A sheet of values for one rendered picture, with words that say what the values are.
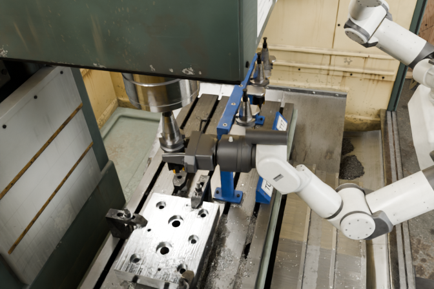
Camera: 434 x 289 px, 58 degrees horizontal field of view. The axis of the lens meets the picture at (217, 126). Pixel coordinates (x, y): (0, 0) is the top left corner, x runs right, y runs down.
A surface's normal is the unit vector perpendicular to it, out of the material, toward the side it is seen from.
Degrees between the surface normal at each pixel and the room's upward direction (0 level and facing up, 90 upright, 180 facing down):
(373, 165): 17
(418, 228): 0
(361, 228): 80
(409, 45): 48
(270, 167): 84
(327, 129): 24
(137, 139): 0
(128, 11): 90
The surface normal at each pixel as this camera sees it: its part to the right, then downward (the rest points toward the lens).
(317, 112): -0.16, -0.44
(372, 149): -0.34, -0.77
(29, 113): 0.96, 0.13
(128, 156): -0.06, -0.77
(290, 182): -0.16, 0.55
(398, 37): -0.15, -0.04
